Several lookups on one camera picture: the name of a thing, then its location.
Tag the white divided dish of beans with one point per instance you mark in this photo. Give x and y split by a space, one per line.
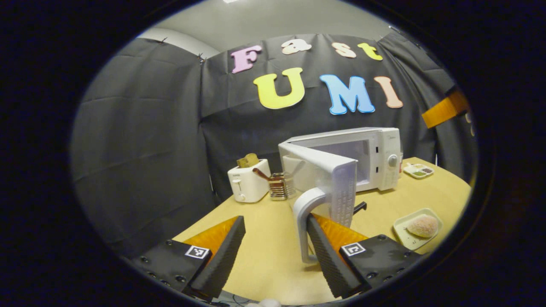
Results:
419 171

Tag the black backdrop cloth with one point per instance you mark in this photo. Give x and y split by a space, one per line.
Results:
149 149

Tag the white toaster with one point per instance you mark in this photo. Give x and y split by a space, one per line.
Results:
251 185

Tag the brown bread slice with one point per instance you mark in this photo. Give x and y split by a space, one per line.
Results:
248 160

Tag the round pink bun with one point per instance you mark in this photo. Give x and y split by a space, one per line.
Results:
423 226

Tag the brown spoon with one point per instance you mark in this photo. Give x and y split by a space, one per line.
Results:
260 174

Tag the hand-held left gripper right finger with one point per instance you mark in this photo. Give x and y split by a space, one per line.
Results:
330 260

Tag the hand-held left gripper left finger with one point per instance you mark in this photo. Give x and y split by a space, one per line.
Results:
226 256

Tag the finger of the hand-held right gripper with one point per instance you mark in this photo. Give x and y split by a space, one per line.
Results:
443 110

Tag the pale green speckled tray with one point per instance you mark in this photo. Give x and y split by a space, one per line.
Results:
405 238

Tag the white microwave oven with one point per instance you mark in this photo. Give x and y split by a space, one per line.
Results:
384 145

